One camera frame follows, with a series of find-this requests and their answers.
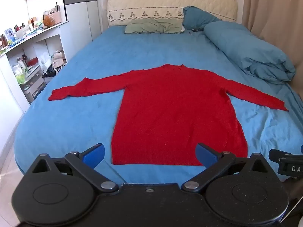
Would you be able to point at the beige bag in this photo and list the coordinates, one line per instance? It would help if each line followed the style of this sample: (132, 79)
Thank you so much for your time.
(58, 58)

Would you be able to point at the white and grey wardrobe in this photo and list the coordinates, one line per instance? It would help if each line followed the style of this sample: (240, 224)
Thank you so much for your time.
(78, 7)

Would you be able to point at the pink storage box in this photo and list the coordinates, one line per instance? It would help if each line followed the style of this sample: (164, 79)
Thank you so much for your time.
(56, 16)

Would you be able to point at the blue photo card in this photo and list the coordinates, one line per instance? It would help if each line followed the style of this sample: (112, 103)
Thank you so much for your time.
(10, 35)

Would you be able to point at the bed with blue sheet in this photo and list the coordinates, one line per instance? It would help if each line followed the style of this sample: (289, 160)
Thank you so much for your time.
(94, 52)

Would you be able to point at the red box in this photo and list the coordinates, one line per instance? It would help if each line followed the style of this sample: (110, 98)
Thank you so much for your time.
(32, 62)

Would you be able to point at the orange plush toy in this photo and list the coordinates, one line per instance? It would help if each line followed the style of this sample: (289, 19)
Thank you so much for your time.
(49, 21)

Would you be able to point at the clear plastic drawer bin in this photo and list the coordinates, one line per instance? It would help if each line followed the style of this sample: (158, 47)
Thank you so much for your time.
(34, 85)

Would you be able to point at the beige curtain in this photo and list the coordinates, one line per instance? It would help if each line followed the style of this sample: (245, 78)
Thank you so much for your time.
(272, 9)

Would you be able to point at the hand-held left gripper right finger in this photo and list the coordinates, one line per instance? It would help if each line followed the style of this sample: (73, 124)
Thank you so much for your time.
(206, 155)

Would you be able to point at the beige quilted headboard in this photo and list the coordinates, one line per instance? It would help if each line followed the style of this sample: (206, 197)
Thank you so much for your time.
(170, 3)

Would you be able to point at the blue pillow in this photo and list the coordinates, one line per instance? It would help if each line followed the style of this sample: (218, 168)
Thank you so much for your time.
(197, 17)

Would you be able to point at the rolled blue duvet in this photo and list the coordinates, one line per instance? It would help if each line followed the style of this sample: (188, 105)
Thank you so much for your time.
(248, 49)

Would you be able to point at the green pillow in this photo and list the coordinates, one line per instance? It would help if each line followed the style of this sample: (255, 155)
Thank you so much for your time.
(153, 26)

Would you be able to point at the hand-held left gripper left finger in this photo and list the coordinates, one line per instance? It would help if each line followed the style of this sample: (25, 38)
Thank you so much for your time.
(95, 155)

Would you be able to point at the white bottle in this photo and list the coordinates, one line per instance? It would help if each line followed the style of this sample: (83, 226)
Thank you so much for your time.
(21, 63)

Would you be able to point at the red knit sweater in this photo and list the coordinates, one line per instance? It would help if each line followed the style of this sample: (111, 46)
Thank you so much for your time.
(175, 113)

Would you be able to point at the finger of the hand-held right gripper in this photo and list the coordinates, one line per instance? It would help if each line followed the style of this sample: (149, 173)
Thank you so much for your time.
(275, 154)

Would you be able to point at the white shelf unit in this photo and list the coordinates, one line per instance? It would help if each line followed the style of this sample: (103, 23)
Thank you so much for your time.
(51, 40)

